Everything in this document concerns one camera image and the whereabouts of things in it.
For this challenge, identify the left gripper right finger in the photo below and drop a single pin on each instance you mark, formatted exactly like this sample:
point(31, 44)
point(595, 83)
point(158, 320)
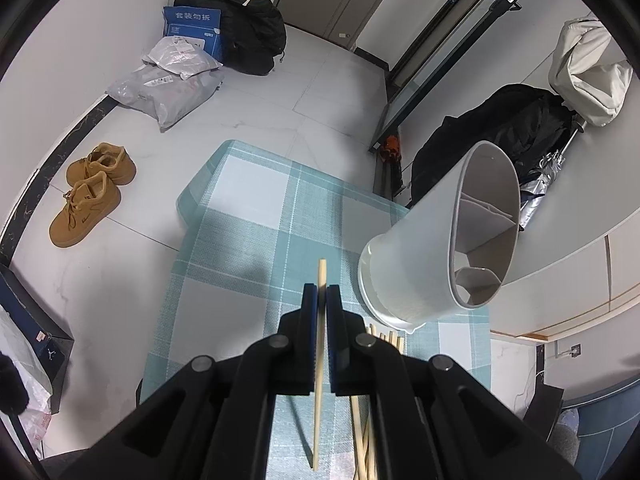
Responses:
point(431, 419)

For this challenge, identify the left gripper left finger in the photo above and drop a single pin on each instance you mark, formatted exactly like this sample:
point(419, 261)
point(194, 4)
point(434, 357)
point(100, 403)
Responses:
point(213, 419)

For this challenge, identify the white utensil holder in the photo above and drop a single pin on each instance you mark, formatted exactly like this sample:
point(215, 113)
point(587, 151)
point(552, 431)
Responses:
point(451, 252)

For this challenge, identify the dark blue paper bag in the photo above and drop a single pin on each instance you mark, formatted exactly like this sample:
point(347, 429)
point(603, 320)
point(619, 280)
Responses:
point(51, 344)

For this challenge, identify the teal plaid table mat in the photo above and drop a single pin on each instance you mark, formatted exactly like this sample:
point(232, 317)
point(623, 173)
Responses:
point(256, 226)

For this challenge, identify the white plastic bag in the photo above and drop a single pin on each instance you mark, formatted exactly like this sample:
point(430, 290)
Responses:
point(36, 418)

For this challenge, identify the silver folded umbrella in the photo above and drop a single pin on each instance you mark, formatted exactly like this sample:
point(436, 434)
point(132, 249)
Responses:
point(540, 179)

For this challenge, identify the tan suede shoe far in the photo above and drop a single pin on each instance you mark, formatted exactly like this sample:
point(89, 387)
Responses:
point(112, 159)

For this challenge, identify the black hanging jacket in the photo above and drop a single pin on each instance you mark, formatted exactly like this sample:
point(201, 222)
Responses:
point(526, 122)

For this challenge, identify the white hanging bag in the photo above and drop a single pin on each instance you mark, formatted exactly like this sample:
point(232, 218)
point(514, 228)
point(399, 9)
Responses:
point(593, 87)

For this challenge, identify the small white mailer bag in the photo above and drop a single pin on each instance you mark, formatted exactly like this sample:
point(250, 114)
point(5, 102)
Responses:
point(178, 56)

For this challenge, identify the black bag on floor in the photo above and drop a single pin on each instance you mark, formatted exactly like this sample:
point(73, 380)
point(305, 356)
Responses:
point(252, 33)

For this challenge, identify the blue cardboard box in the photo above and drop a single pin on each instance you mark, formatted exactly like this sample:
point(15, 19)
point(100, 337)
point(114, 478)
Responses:
point(200, 25)

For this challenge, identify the black tripod pole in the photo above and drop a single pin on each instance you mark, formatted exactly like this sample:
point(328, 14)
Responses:
point(456, 26)

